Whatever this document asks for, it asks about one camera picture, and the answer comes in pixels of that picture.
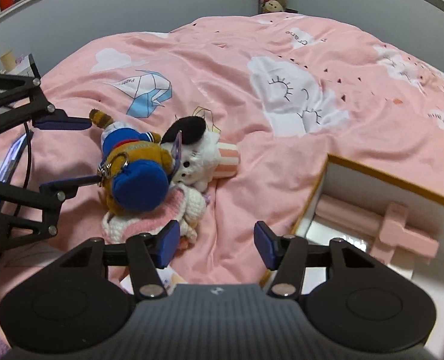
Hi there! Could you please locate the round badge stack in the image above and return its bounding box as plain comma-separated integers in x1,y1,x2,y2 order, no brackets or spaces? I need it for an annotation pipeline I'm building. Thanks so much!
120,266,186,295

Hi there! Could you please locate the white glasses case box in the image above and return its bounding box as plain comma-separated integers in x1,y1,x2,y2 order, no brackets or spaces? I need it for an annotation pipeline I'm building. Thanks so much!
305,217,371,252

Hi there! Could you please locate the brown bear plush blue cap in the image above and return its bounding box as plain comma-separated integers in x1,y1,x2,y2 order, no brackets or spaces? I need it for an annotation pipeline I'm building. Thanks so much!
89,109,175,215

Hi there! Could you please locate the pink phone holder stick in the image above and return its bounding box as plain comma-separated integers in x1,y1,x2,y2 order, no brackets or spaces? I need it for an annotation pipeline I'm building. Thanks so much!
315,194,439,265

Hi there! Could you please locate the pink crochet plush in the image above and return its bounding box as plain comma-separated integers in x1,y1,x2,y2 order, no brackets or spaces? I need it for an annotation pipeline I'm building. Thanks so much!
102,184,207,250

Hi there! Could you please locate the illustrated art card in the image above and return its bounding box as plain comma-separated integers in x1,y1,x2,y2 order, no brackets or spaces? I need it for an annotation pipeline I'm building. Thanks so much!
0,132,32,183

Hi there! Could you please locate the white cat plush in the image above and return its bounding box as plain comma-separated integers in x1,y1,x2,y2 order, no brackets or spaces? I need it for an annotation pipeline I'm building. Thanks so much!
161,116,241,193

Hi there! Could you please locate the orange cardboard box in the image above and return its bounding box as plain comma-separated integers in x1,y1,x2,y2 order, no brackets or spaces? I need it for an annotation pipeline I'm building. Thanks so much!
259,153,444,360

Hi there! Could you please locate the pink cloud bedspread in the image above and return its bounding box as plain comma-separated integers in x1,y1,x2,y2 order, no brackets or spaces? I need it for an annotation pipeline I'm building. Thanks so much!
0,11,444,331

